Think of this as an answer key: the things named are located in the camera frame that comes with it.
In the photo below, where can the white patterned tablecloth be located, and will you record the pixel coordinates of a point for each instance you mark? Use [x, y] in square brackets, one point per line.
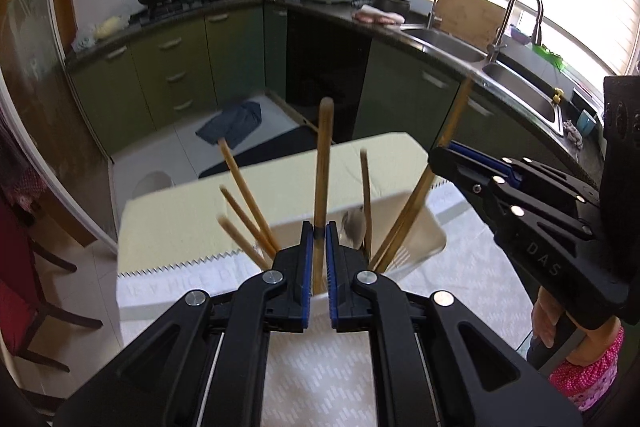
[320, 382]

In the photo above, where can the black cooking pot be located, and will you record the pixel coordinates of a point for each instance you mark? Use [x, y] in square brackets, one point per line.
[392, 3]

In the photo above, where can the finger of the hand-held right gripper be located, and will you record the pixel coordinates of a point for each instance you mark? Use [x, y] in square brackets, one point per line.
[480, 155]
[460, 172]

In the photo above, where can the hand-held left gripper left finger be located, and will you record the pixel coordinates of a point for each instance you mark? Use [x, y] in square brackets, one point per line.
[307, 267]

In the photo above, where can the dark kitchen countertop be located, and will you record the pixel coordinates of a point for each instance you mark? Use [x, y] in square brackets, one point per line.
[290, 1]

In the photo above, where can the white plastic utensil holder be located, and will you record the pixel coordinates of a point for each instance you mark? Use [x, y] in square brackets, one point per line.
[430, 232]

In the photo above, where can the blue cup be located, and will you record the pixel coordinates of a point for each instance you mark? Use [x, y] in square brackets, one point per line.
[586, 127]

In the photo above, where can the grey rag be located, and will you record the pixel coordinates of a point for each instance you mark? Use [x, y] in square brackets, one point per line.
[572, 134]

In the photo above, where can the pale yellow cloth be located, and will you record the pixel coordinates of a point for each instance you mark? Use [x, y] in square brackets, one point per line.
[111, 27]

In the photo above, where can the steel double sink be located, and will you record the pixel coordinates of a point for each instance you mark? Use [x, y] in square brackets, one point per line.
[450, 44]

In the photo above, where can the wooden cutting board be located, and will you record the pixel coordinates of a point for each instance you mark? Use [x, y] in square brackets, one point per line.
[470, 17]

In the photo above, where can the small steel faucet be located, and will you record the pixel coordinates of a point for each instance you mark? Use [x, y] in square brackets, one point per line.
[434, 14]

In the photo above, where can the dark purple patterned garment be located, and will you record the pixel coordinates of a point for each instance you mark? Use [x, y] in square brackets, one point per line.
[15, 177]

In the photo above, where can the green tray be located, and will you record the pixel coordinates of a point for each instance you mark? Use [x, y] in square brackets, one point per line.
[550, 57]

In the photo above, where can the black gas stove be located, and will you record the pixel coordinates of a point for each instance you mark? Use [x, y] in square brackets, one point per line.
[165, 9]

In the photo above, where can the tall steel faucet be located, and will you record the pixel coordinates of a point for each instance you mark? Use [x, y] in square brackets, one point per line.
[501, 32]

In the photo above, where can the set of wooden chopsticks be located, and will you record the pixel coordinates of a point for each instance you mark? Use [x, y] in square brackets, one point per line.
[241, 182]

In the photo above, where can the black floor mat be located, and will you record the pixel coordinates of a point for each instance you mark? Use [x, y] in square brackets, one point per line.
[280, 147]

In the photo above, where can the blue cloth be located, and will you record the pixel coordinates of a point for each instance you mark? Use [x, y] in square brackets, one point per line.
[232, 122]

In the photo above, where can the grey metal spoon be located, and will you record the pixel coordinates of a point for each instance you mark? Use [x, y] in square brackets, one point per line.
[352, 227]

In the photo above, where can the pink cloth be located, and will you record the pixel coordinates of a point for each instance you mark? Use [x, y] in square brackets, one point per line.
[380, 16]

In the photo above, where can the red chair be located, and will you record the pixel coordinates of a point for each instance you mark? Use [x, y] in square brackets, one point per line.
[15, 307]

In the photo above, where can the long tan wooden chopstick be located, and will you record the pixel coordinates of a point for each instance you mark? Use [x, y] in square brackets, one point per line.
[457, 112]
[324, 157]

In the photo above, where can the person's right hand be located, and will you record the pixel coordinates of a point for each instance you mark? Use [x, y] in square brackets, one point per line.
[546, 319]

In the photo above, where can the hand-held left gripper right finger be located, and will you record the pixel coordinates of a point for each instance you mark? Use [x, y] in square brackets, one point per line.
[331, 267]

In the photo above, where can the purple bowl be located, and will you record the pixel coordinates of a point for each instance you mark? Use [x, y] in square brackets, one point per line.
[520, 36]

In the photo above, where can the green kitchen cabinets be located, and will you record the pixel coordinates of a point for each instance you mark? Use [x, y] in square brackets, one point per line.
[165, 57]

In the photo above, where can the glass sliding door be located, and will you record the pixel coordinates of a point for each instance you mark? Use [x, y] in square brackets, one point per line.
[45, 107]

